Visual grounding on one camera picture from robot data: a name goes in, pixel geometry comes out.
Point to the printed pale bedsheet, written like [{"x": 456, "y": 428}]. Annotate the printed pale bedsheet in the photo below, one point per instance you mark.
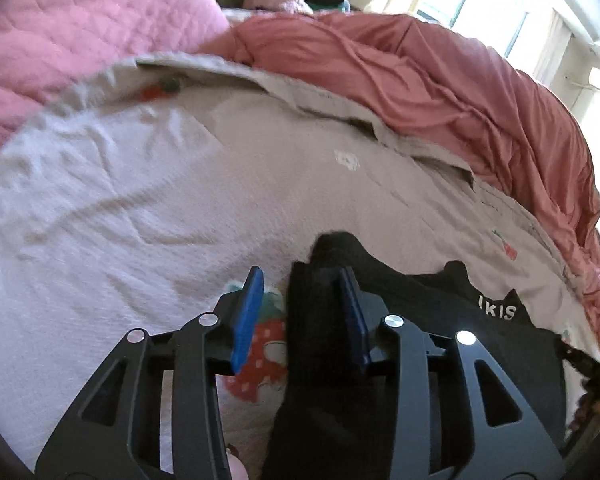
[{"x": 155, "y": 185}]

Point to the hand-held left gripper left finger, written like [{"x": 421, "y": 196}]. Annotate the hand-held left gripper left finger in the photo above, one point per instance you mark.
[{"x": 247, "y": 320}]

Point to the black long-sleeved shirt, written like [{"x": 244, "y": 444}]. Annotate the black long-sleeved shirt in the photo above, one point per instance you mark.
[{"x": 310, "y": 410}]

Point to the dark green cloth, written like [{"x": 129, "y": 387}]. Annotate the dark green cloth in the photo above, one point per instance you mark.
[{"x": 330, "y": 1}]

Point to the salmon red duvet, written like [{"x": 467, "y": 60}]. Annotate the salmon red duvet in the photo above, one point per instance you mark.
[{"x": 430, "y": 75}]

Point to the pale curtain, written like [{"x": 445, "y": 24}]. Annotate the pale curtain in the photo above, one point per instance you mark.
[{"x": 552, "y": 45}]

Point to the pink quilted blanket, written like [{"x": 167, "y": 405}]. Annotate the pink quilted blanket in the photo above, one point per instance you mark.
[{"x": 80, "y": 25}]

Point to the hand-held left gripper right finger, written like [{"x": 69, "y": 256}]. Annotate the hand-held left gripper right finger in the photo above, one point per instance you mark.
[{"x": 357, "y": 320}]

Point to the person's left hand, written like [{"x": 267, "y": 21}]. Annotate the person's left hand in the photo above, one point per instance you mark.
[{"x": 239, "y": 467}]

